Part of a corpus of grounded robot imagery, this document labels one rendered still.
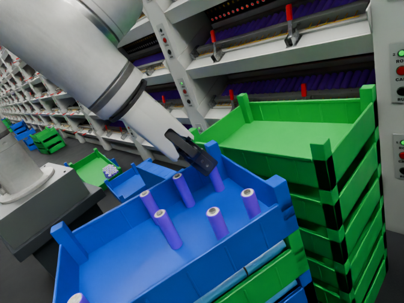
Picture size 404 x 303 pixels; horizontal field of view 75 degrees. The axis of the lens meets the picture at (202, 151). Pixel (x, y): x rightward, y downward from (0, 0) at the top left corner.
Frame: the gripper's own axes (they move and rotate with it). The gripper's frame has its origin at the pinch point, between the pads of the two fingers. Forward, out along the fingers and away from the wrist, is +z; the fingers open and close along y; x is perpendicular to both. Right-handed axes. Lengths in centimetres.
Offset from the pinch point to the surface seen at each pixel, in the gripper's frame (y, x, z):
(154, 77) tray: -79, 16, 1
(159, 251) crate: 5.7, -14.4, 1.0
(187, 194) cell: 0.4, -5.9, 1.9
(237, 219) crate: 8.9, -3.5, 6.1
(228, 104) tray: -51, 24, 23
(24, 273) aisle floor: -79, -86, 12
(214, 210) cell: 12.6, -3.9, -1.2
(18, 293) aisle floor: -67, -86, 12
